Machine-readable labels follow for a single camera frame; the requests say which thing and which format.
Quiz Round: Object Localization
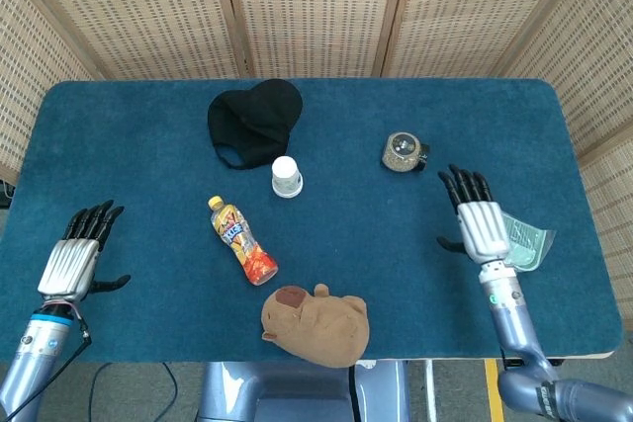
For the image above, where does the glass jar with black lid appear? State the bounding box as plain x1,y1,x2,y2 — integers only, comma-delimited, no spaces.
380,130,431,174

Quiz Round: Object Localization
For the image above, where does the green plastic packet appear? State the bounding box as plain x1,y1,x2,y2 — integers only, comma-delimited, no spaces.
498,211,558,274

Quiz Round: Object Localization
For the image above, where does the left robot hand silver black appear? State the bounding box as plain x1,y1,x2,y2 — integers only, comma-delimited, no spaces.
37,200,133,305

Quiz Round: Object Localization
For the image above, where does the black floor cable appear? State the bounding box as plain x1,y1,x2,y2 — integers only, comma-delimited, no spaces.
88,361,179,422

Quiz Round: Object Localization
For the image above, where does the woven bamboo folding screen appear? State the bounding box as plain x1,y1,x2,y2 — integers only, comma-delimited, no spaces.
0,0,633,324

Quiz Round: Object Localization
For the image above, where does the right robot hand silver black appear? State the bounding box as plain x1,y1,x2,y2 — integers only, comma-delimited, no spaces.
436,163,512,265

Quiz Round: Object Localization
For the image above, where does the blue-grey robot torso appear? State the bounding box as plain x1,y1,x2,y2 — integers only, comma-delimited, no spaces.
196,360,411,422

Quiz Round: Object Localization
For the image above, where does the black baseball cap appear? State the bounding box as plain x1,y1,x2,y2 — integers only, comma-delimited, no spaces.
207,78,304,171

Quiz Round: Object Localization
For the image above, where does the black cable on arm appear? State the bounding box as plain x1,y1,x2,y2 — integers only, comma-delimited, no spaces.
0,310,94,422

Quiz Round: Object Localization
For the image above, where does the brown capybara plush toy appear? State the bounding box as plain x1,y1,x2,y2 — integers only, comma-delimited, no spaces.
261,283,371,370

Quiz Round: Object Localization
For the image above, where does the iced tea plastic bottle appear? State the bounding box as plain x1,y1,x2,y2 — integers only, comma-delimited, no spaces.
207,196,279,287

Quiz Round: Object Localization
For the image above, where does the blue carpet table cover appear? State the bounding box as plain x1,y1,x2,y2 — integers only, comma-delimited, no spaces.
0,78,625,364

